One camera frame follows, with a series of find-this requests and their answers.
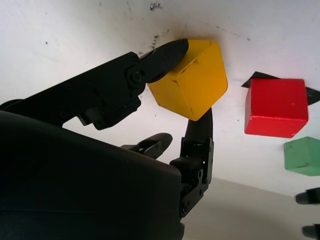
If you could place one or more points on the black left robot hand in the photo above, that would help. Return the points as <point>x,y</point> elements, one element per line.
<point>310,196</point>

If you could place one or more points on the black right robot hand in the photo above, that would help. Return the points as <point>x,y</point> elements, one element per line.
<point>75,187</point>

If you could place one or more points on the green wooden block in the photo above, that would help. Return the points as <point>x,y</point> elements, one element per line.
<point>302,156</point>

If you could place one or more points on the red wooden block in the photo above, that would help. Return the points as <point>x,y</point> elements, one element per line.
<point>276,107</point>

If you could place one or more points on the yellow wooden block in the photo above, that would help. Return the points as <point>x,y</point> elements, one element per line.
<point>197,82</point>

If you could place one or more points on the black tape strip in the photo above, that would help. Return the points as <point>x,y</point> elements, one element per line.
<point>257,75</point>

